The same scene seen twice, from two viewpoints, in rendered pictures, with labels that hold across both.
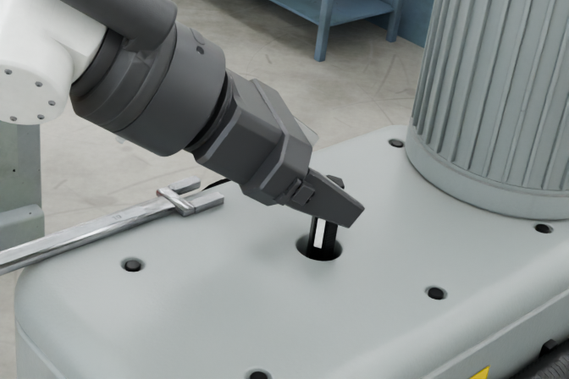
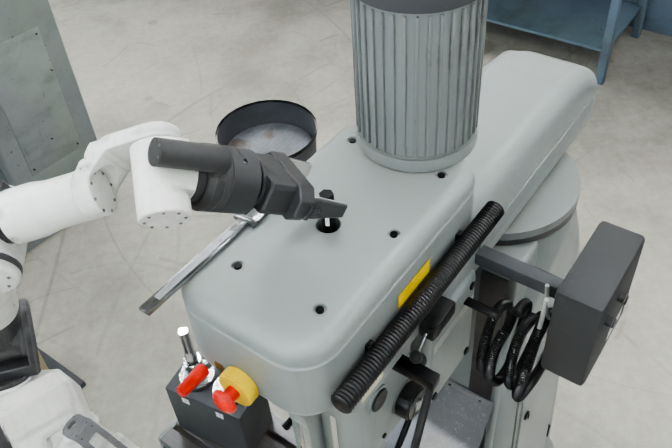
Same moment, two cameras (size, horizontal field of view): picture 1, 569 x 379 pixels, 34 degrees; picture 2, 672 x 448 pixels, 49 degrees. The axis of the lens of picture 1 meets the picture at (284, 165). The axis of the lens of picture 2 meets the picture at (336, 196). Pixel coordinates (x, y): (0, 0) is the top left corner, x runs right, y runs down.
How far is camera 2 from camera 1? 0.37 m
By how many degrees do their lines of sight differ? 13
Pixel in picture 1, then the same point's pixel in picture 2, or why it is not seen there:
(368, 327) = (365, 265)
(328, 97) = (283, 16)
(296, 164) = (308, 199)
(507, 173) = (416, 153)
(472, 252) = (407, 202)
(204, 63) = (249, 167)
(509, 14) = (396, 76)
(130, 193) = not seen: hidden behind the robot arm
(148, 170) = (170, 110)
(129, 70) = (216, 187)
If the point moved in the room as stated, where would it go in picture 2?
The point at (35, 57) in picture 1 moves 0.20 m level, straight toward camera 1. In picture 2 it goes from (173, 202) to (232, 322)
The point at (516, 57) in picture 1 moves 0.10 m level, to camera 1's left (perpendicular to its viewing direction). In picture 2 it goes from (405, 97) to (337, 107)
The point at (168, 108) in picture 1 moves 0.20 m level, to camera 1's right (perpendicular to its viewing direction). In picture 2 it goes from (239, 196) to (394, 173)
